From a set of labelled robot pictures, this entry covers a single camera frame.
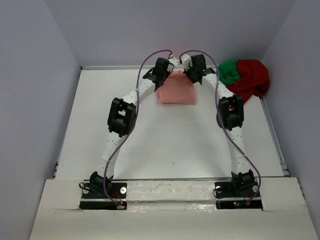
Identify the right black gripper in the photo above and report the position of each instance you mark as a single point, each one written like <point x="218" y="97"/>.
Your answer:
<point x="188" y="73"/>

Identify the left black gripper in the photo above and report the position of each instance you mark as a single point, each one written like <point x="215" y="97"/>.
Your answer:
<point x="166" y="73"/>

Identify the pink t shirt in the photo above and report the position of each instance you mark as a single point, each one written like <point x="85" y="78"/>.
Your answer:
<point x="177" y="89"/>

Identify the red t shirt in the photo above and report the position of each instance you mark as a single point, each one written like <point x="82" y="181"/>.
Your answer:
<point x="254" y="79"/>

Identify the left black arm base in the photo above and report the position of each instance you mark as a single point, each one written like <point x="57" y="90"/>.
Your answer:
<point x="94" y="199"/>

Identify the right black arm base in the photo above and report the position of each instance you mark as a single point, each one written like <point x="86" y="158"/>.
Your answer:
<point x="229" y="199"/>

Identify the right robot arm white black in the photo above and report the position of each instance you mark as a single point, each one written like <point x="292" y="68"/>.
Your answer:
<point x="230" y="118"/>

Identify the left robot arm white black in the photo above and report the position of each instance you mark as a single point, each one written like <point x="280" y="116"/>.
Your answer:
<point x="122" y="119"/>

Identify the green t shirt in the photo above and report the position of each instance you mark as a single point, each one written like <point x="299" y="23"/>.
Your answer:
<point x="228" y="73"/>

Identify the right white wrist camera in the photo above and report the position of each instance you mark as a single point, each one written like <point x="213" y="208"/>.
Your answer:
<point x="186" y="61"/>

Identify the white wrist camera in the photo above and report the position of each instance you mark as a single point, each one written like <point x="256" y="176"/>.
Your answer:
<point x="186" y="61"/>
<point x="173" y="60"/>

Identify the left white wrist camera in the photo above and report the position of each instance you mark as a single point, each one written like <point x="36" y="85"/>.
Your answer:
<point x="173" y="60"/>

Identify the aluminium back rail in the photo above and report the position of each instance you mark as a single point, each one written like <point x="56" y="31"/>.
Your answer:
<point x="129" y="67"/>

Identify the aluminium front rail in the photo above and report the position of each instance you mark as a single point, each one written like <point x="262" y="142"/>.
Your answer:
<point x="175" y="179"/>

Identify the aluminium left side rail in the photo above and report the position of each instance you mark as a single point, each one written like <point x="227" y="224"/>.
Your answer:
<point x="55" y="170"/>

